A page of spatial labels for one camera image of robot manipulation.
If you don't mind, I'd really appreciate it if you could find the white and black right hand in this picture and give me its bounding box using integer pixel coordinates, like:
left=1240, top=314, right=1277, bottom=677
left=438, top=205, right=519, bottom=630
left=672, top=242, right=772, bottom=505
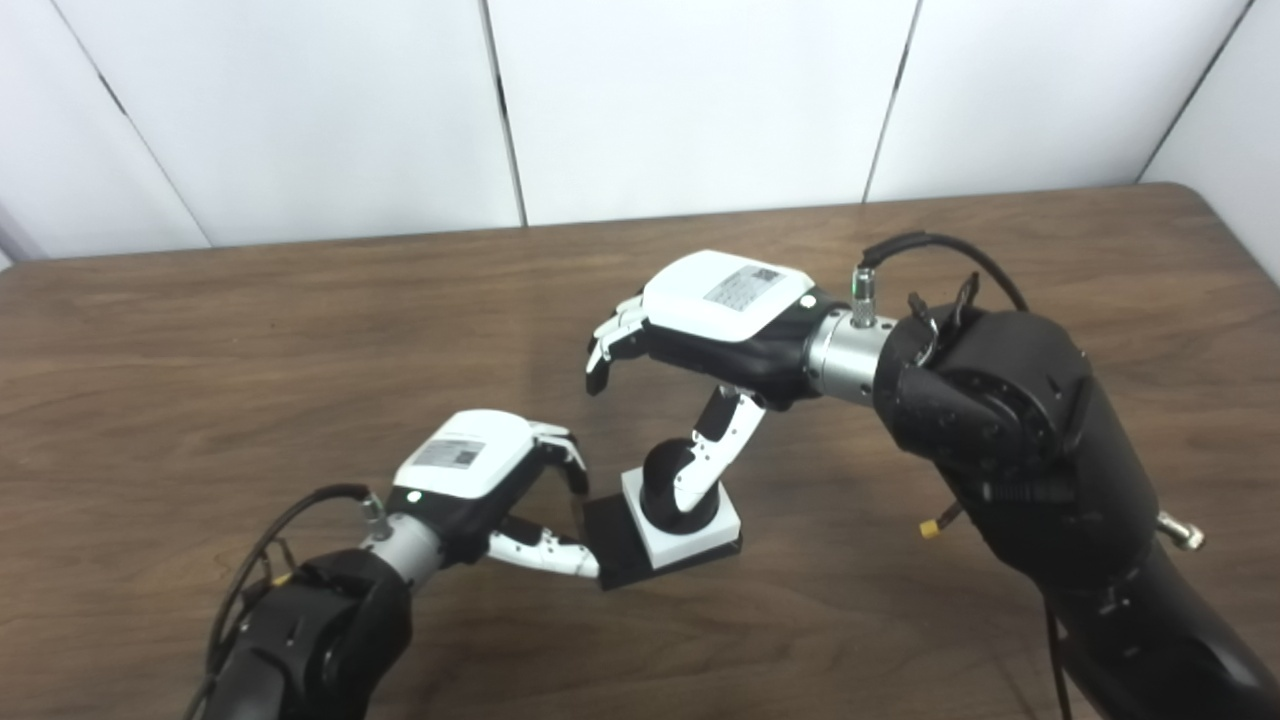
left=585, top=250, right=849, bottom=516

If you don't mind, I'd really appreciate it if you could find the white and black left hand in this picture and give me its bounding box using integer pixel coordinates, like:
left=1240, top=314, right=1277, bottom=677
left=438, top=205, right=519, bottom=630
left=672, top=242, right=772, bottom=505
left=385, top=409, right=601, bottom=579

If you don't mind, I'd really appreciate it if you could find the black peg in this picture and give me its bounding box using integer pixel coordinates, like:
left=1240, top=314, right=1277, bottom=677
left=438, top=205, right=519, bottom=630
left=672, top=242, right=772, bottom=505
left=583, top=438, right=744, bottom=591

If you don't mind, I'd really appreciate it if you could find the white square piece with hole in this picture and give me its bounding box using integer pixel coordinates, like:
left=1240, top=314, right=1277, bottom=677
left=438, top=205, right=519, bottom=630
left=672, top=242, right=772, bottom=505
left=621, top=465, right=742, bottom=569

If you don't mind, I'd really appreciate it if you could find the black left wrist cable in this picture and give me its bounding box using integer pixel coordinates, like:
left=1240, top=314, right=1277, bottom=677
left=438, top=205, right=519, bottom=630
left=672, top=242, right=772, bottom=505
left=203, top=484, right=393, bottom=720

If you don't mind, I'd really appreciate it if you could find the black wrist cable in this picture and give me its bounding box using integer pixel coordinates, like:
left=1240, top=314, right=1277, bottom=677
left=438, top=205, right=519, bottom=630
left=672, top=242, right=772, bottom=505
left=851, top=232, right=1207, bottom=552
left=203, top=484, right=393, bottom=720

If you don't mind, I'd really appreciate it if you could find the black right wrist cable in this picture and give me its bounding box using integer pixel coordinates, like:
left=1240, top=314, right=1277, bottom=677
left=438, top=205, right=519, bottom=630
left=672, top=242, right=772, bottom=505
left=851, top=232, right=1207, bottom=552

